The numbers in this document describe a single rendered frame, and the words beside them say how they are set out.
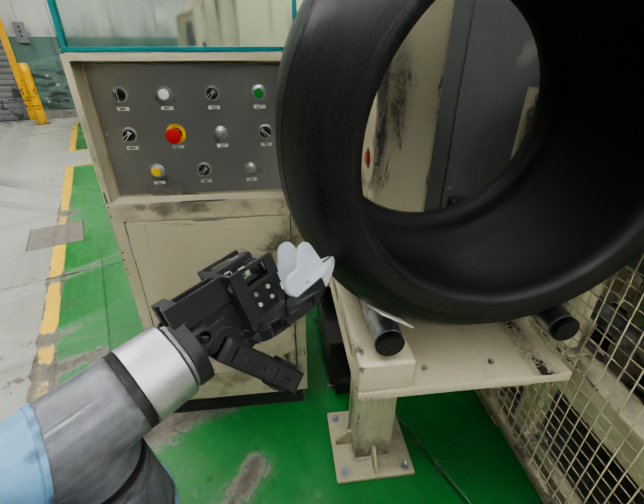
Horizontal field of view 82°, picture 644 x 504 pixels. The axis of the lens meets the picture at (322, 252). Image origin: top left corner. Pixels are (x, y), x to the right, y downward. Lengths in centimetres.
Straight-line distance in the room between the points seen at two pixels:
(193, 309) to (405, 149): 60
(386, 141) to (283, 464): 114
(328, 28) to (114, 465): 42
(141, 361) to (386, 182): 64
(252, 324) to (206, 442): 125
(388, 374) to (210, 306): 34
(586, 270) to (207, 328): 50
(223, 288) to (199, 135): 79
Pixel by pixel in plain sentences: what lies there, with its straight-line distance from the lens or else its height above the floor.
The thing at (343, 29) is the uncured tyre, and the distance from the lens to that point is 40.
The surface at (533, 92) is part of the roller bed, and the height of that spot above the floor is 119.
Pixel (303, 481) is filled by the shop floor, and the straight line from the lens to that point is 147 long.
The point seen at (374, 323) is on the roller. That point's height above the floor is 92.
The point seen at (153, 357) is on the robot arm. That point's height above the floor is 106.
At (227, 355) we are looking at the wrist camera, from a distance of 38.
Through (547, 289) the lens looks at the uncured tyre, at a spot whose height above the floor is 99.
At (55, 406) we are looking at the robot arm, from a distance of 35.
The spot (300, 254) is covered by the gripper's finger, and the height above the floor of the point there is 108.
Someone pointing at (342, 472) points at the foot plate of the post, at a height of 2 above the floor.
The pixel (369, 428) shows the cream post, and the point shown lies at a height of 18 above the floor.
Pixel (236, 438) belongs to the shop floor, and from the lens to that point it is 159.
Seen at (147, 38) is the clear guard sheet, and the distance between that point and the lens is 109.
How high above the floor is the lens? 129
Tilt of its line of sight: 29 degrees down
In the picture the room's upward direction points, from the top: straight up
